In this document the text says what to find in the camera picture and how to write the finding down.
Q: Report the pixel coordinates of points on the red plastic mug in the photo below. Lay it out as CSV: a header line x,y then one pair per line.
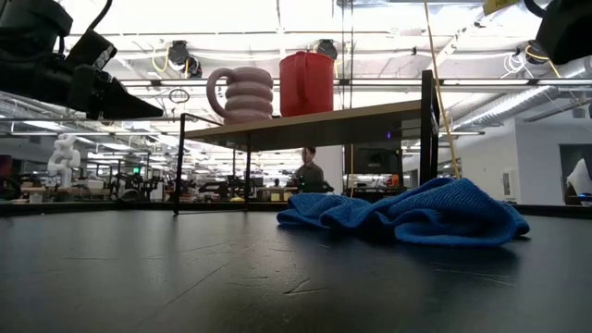
x,y
307,83

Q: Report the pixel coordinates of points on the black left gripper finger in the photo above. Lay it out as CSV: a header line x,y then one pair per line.
x,y
125,104

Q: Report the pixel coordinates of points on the blue microfibre cloth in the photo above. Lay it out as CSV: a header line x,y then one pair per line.
x,y
439,217

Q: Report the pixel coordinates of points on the wooden shelf with black legs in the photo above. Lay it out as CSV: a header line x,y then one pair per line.
x,y
324,127

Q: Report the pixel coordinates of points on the yellow tag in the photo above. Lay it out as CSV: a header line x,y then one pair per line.
x,y
499,5

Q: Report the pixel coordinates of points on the black table frame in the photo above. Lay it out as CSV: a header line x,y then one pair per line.
x,y
555,210

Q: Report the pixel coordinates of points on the white robot figure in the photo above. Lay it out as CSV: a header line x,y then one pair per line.
x,y
62,157

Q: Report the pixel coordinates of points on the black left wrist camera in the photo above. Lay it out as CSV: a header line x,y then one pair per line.
x,y
90,48

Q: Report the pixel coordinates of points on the pink ribbed mug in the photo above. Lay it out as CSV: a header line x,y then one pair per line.
x,y
250,94

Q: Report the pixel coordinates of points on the white wall dispenser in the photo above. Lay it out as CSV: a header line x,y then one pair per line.
x,y
509,185

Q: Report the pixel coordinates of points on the black background robot arm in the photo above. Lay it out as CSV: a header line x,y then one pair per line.
x,y
134,182
222,187

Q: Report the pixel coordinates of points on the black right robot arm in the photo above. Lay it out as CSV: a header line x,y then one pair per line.
x,y
569,28

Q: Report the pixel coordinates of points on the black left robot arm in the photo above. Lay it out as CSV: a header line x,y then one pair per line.
x,y
32,23

